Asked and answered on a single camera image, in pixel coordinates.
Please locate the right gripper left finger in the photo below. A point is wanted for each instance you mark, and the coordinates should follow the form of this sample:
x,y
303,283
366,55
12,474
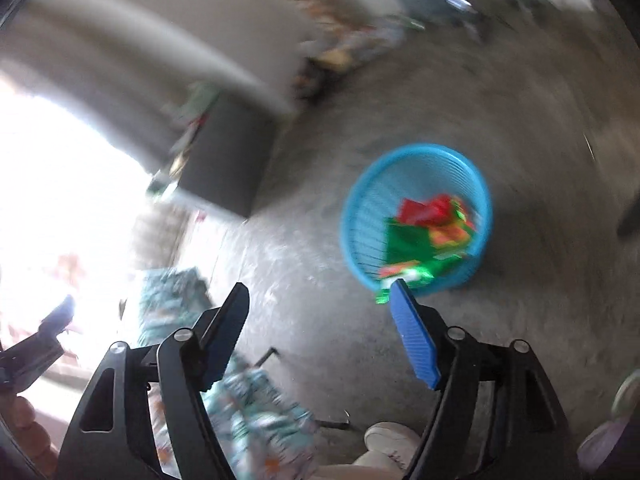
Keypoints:
x,y
221,330

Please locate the grey curtain right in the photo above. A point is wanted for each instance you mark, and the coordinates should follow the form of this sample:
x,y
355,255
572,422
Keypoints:
x,y
126,71

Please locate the green foil snack bag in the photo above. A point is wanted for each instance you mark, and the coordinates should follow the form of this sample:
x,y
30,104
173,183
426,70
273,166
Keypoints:
x,y
424,256

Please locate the red foil snack bag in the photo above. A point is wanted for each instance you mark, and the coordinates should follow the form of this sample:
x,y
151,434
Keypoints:
x,y
440,210

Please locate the blue plastic trash basket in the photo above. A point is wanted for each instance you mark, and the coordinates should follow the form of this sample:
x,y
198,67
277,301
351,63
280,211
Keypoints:
x,y
417,172

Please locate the floral blue tablecloth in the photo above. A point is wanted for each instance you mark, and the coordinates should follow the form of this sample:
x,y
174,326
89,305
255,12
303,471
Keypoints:
x,y
263,434

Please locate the person's left hand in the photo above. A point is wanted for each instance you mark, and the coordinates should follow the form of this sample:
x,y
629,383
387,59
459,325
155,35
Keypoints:
x,y
34,440

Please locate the white shoe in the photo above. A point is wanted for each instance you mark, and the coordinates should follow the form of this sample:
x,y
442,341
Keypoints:
x,y
397,442

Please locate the dark grey cabinet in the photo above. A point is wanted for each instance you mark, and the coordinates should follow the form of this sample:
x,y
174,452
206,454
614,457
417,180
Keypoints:
x,y
229,157

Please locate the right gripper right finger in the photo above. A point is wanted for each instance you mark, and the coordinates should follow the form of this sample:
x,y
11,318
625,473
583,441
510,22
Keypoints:
x,y
421,330

